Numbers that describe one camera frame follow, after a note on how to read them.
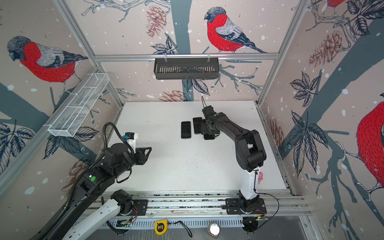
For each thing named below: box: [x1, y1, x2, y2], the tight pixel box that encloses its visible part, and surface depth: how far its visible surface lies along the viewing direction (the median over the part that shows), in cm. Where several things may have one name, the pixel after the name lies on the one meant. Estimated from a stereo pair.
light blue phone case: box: [181, 121, 191, 139], surface depth 109 cm
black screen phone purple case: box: [181, 121, 191, 139], surface depth 109 cm
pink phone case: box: [193, 117, 202, 134], surface depth 109 cm
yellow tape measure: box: [154, 219, 168, 236], surface depth 68 cm
